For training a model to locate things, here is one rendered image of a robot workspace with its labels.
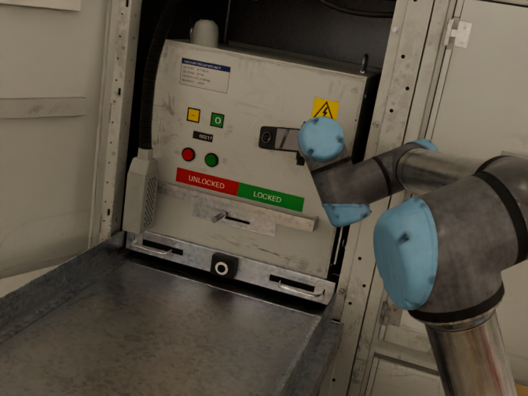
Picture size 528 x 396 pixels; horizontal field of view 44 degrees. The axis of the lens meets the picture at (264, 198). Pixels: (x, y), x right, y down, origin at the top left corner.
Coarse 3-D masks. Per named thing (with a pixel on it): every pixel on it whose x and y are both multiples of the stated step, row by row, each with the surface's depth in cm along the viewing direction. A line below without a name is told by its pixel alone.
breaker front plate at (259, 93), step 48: (192, 48) 147; (192, 96) 150; (240, 96) 146; (288, 96) 143; (336, 96) 140; (192, 144) 153; (240, 144) 149; (288, 192) 148; (192, 240) 159; (240, 240) 155; (288, 240) 151
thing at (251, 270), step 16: (128, 240) 163; (144, 240) 162; (160, 240) 160; (176, 240) 159; (160, 256) 161; (176, 256) 160; (192, 256) 158; (208, 256) 157; (240, 256) 155; (240, 272) 155; (256, 272) 154; (272, 272) 153; (288, 272) 152; (272, 288) 154; (304, 288) 151
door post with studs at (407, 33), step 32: (416, 0) 126; (416, 32) 127; (384, 64) 131; (416, 64) 129; (384, 96) 133; (384, 128) 134; (352, 224) 141; (352, 256) 143; (352, 288) 144; (352, 320) 146; (352, 352) 148
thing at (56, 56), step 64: (0, 0) 124; (64, 0) 135; (0, 64) 131; (64, 64) 143; (0, 128) 135; (64, 128) 148; (0, 192) 140; (64, 192) 153; (0, 256) 145; (64, 256) 155
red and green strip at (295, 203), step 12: (180, 168) 155; (180, 180) 156; (192, 180) 155; (204, 180) 154; (216, 180) 153; (228, 180) 152; (228, 192) 153; (240, 192) 152; (252, 192) 151; (264, 192) 150; (276, 192) 149; (276, 204) 150; (288, 204) 149; (300, 204) 148
